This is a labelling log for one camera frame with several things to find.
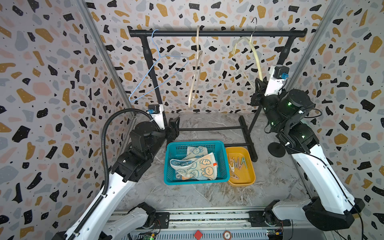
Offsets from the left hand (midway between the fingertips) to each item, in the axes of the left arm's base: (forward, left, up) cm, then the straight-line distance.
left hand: (176, 117), depth 61 cm
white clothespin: (-4, -29, -41) cm, 51 cm away
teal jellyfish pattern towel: (-6, -9, -31) cm, 33 cm away
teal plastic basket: (+7, +4, -38) cm, 39 cm away
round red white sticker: (-37, -22, -42) cm, 60 cm away
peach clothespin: (-9, -30, -41) cm, 52 cm away
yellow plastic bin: (-5, -35, -42) cm, 55 cm away
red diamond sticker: (-36, -8, -42) cm, 56 cm away
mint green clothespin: (+1, -37, -42) cm, 56 cm away
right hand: (+4, -32, +15) cm, 36 cm away
